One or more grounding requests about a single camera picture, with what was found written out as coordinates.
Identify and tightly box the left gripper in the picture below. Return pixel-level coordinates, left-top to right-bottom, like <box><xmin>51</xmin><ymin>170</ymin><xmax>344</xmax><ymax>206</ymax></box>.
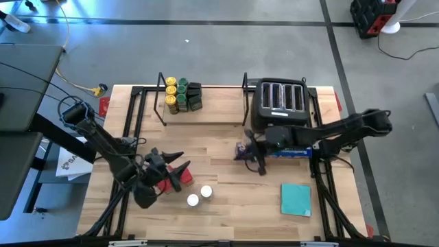
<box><xmin>139</xmin><ymin>147</ymin><xmax>191</xmax><ymax>193</ymax></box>

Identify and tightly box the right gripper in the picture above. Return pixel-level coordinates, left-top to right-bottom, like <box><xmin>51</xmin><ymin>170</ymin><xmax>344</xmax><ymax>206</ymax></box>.
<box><xmin>236</xmin><ymin>126</ymin><xmax>298</xmax><ymax>176</ymax></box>

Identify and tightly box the bagel sesame seasoning jar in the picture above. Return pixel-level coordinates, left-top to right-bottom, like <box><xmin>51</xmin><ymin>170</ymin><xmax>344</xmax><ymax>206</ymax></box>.
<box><xmin>186</xmin><ymin>193</ymin><xmax>201</xmax><ymax>208</ymax></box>

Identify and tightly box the blue plastic wrap box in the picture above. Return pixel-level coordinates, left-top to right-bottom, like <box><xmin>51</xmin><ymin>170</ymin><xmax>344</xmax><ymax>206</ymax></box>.
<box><xmin>234</xmin><ymin>141</ymin><xmax>313</xmax><ymax>159</ymax></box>

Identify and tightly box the black metal wooden shelf rack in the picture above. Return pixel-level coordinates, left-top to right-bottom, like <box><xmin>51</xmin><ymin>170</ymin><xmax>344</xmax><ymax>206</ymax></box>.
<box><xmin>153</xmin><ymin>71</ymin><xmax>250</xmax><ymax>128</ymax></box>

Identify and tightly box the black four-slot toaster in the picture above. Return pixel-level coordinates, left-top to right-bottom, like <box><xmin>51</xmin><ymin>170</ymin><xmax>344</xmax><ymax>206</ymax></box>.
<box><xmin>249</xmin><ymin>77</ymin><xmax>311</xmax><ymax>134</ymax></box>

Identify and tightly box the teal square cloth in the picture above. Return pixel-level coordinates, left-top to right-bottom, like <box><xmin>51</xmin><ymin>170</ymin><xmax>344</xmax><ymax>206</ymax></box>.
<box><xmin>280</xmin><ymin>183</ymin><xmax>313</xmax><ymax>217</ymax></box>

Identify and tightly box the white printed paper sheet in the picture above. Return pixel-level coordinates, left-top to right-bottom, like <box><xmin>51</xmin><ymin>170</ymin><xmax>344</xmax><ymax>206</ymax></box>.
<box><xmin>54</xmin><ymin>135</ymin><xmax>101</xmax><ymax>182</ymax></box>

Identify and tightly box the black desk support beam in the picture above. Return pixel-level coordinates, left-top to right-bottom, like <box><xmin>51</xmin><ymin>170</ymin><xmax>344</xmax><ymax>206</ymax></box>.
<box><xmin>29</xmin><ymin>113</ymin><xmax>100</xmax><ymax>165</ymax></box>

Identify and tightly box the grey desk top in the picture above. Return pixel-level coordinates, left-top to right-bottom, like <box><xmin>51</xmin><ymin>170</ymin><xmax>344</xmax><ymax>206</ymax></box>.
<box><xmin>0</xmin><ymin>43</ymin><xmax>64</xmax><ymax>133</ymax></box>
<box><xmin>0</xmin><ymin>131</ymin><xmax>45</xmax><ymax>221</ymax></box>

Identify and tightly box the black red tool crate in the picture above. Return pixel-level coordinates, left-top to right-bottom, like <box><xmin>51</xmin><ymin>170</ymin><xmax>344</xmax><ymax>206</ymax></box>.
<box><xmin>349</xmin><ymin>0</ymin><xmax>399</xmax><ymax>39</ymax></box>

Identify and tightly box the white floor stand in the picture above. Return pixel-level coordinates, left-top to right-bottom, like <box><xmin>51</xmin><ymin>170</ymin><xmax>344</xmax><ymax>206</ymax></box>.
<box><xmin>380</xmin><ymin>0</ymin><xmax>416</xmax><ymax>34</ymax></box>

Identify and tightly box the black metal rig frame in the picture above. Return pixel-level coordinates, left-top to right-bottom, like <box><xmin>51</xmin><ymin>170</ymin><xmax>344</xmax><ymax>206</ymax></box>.
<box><xmin>75</xmin><ymin>84</ymin><xmax>392</xmax><ymax>247</ymax></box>

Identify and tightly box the white frame label strip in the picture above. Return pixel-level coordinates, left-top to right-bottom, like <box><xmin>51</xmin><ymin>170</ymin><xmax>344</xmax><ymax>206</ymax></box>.
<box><xmin>300</xmin><ymin>241</ymin><xmax>340</xmax><ymax>247</ymax></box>
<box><xmin>108</xmin><ymin>240</ymin><xmax>149</xmax><ymax>247</ymax></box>

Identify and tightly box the yellow extension cable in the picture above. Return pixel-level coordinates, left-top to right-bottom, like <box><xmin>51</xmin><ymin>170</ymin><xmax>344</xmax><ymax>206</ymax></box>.
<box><xmin>54</xmin><ymin>0</ymin><xmax>108</xmax><ymax>98</ymax></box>

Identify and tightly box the black floor cable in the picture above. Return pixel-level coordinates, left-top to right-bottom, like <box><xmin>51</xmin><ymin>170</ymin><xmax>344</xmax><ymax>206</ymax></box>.
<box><xmin>377</xmin><ymin>32</ymin><xmax>439</xmax><ymax>61</ymax></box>

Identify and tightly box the white floor cable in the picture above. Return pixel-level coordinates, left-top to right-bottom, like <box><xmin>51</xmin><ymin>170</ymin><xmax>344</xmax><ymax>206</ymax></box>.
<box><xmin>399</xmin><ymin>10</ymin><xmax>439</xmax><ymax>23</ymax></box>

